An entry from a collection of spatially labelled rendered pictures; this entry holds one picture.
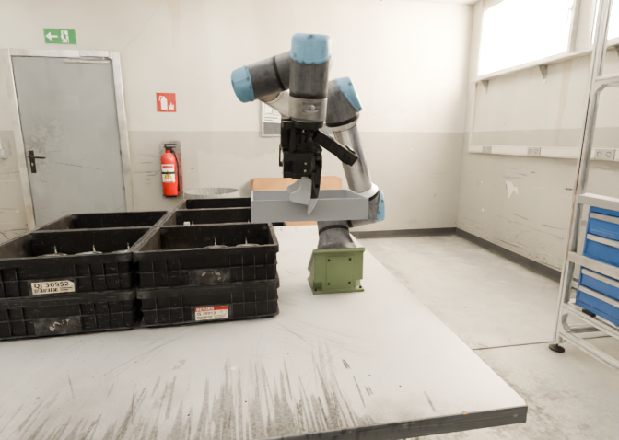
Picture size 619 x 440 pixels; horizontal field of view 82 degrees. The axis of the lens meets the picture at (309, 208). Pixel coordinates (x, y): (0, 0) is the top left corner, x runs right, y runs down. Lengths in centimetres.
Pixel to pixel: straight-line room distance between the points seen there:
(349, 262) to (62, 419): 85
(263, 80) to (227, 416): 68
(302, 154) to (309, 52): 19
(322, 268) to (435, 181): 368
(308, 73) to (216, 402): 67
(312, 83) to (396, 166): 392
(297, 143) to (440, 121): 412
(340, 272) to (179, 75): 343
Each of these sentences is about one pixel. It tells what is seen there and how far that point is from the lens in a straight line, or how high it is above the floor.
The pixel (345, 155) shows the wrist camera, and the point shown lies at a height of 120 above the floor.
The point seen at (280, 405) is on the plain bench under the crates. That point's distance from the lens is 83.
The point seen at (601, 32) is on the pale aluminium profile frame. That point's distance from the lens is 247.
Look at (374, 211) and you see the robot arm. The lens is 131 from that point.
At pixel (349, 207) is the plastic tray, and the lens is 83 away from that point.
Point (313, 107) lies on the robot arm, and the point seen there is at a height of 129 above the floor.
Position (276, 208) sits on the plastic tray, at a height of 108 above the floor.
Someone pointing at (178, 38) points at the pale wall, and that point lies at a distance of 440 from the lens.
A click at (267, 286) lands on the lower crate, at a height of 81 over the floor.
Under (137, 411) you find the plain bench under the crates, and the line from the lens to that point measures 88.
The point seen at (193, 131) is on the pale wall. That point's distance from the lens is 426.
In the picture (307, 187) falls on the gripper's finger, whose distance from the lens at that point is 77.
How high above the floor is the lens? 123
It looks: 11 degrees down
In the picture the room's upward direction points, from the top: straight up
